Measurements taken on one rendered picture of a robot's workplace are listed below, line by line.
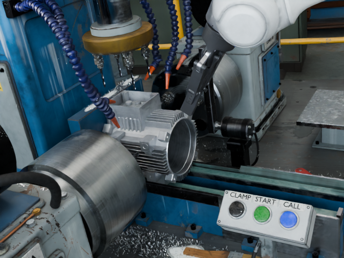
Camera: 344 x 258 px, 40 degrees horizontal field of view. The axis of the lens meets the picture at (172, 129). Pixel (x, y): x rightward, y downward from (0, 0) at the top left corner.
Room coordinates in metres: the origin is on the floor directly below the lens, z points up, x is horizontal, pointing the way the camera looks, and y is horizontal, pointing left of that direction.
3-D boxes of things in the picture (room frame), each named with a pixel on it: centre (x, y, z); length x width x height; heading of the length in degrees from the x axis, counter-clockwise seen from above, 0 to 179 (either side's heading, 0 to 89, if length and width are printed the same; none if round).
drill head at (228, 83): (1.44, -0.12, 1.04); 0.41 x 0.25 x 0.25; 147
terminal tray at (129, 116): (1.18, 0.10, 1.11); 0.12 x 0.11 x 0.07; 56
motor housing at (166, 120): (1.16, 0.06, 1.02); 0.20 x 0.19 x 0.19; 56
